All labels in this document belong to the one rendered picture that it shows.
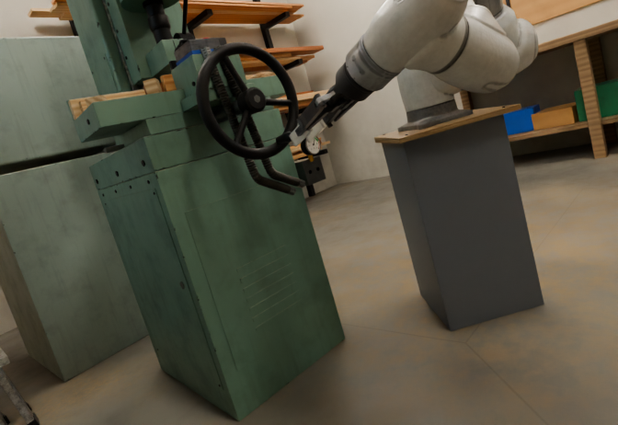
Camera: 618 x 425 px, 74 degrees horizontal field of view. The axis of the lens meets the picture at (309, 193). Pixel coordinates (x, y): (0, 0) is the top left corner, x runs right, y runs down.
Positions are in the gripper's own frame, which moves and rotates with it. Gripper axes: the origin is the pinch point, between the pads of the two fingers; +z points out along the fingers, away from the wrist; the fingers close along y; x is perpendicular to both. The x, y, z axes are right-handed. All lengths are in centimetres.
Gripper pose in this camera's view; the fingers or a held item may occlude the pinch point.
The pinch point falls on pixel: (306, 131)
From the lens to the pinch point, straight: 91.0
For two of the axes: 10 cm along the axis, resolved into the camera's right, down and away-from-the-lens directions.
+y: -7.2, 2.9, -6.3
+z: -5.0, 4.1, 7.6
